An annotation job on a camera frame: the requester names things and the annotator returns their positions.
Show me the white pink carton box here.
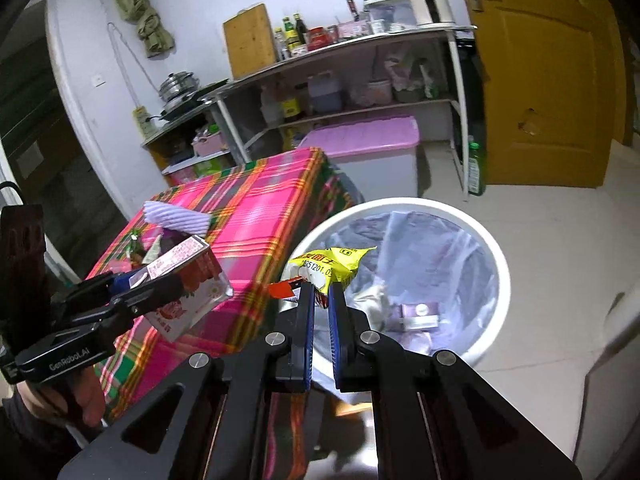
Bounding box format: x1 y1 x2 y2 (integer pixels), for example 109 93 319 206
129 235 234 342

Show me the yellow snack wrapper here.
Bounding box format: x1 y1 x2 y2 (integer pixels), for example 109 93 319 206
268 247 375 309

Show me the white round trash bin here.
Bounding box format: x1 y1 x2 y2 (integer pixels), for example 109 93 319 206
292 197 511 366

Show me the person's left hand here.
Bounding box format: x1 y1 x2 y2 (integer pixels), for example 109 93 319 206
15 367 105 428

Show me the green snack bag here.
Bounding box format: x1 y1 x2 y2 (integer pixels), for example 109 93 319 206
127 229 146 269

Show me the purple snack wrapper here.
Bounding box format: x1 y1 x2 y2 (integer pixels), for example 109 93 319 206
160 228 190 252

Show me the white foam fruit net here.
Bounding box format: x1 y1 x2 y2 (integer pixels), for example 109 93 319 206
143 200 212 237

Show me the pink plaid tablecloth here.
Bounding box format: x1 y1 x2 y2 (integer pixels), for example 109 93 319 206
84 146 356 480

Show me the yellow power strip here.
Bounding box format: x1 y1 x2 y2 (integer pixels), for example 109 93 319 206
132 106 156 139

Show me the green glass bottle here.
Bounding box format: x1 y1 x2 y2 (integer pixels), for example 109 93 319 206
468 141 486 196

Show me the wooden low shelf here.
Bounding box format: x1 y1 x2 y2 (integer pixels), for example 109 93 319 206
142 99 238 186

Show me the pink plastic basket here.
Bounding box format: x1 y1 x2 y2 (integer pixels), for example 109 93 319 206
192 132 227 157

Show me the pink lidded storage box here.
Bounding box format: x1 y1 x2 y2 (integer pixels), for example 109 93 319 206
299 116 420 200

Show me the steel steamer pot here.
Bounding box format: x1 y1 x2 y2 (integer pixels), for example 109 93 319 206
158 72 200 103

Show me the black induction cooker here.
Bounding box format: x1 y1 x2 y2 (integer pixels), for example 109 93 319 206
160 78 229 122

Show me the yellow oil bottle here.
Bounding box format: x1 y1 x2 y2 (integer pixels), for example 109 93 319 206
279 84 302 122

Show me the blue plastic jug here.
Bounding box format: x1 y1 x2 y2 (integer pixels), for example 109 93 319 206
307 70 344 114

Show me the white metal shelf rack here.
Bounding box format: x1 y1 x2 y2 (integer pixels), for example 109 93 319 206
206 24 469 196

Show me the green cloth hanging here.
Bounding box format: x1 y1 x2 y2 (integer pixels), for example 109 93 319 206
115 0 175 58

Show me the wooden cutting board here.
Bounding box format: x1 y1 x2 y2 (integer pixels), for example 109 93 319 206
222 3 278 79

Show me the green cap sauce bottle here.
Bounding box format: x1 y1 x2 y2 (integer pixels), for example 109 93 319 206
283 16 300 50

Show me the red lidded jar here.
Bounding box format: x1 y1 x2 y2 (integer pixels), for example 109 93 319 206
307 27 332 52

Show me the dark soy sauce bottle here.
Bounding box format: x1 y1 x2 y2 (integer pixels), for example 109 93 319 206
294 13 308 44

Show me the clear plastic container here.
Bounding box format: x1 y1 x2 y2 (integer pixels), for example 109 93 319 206
363 0 418 35

